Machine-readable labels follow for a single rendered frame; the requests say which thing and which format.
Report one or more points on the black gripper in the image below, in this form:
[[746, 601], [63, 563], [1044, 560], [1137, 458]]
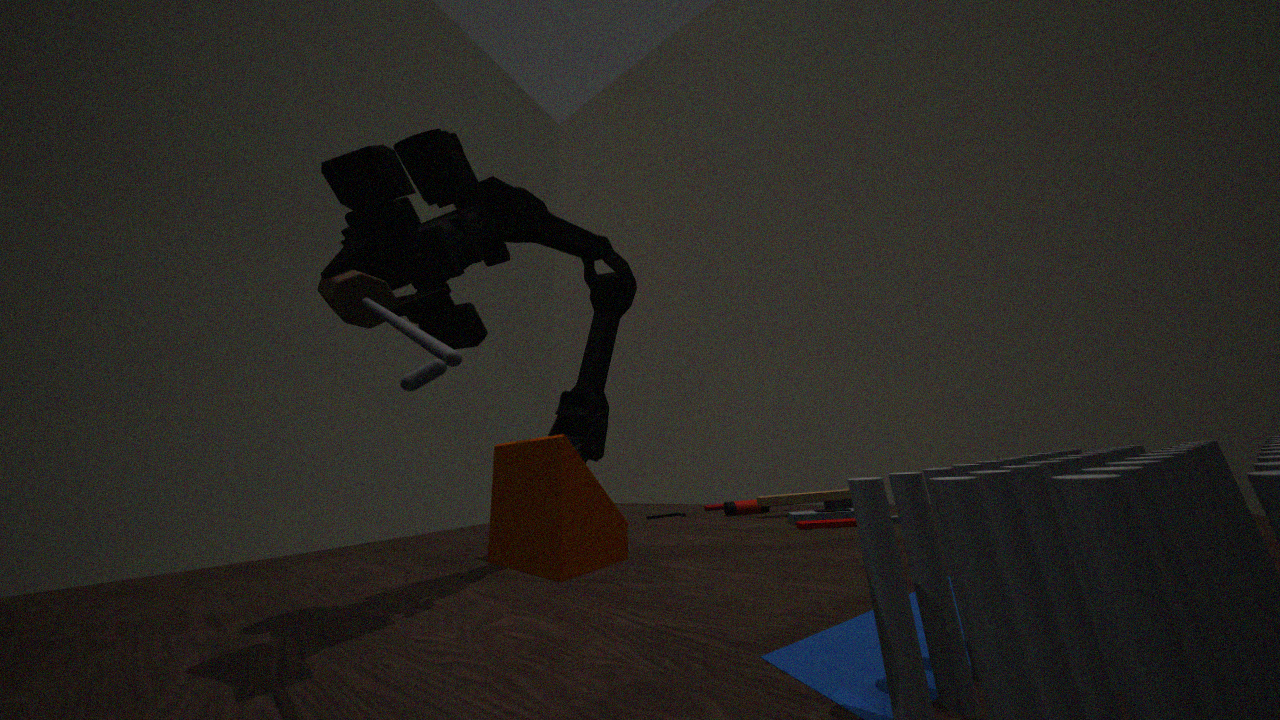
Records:
[[368, 181]]

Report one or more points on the blue flat strip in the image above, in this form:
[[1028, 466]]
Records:
[[845, 664]]

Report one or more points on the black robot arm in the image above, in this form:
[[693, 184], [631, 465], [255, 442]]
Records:
[[500, 213]]

